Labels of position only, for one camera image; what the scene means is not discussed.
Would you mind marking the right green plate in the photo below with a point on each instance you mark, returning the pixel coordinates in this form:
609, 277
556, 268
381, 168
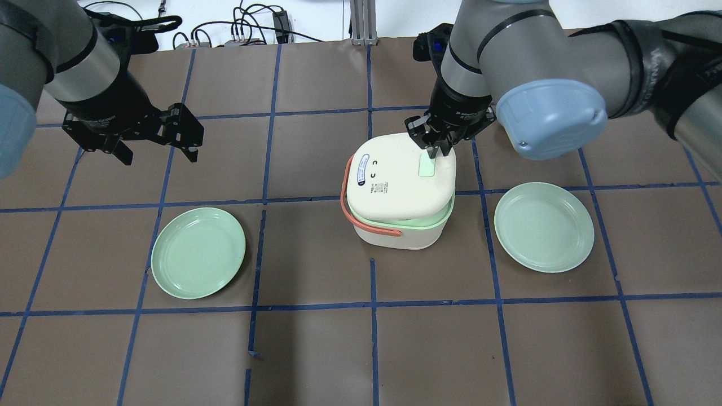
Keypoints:
544, 228

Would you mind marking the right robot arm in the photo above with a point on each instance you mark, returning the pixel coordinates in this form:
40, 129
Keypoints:
553, 93

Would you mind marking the white rice cooker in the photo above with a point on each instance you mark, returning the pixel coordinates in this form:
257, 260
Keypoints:
395, 195

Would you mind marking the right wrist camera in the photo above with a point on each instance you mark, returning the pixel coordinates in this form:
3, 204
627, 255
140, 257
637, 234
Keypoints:
431, 46

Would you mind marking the brown paper table mat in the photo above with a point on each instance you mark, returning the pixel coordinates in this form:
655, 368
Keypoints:
315, 315

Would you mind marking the aluminium frame post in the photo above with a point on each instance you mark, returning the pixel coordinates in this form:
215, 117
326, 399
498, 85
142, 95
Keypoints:
363, 23

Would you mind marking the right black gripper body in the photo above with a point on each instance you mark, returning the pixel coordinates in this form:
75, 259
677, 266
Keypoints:
458, 106

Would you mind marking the black power adapter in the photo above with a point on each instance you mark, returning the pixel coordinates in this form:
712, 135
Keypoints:
282, 27

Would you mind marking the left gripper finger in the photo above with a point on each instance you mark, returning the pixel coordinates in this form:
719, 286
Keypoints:
123, 153
191, 153

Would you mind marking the left green plate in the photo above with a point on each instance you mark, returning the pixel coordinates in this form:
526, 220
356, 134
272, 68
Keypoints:
198, 253

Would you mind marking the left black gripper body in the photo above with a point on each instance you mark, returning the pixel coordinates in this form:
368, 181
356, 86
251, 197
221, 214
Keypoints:
114, 110

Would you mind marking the green plate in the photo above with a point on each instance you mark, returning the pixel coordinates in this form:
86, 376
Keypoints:
544, 228
198, 253

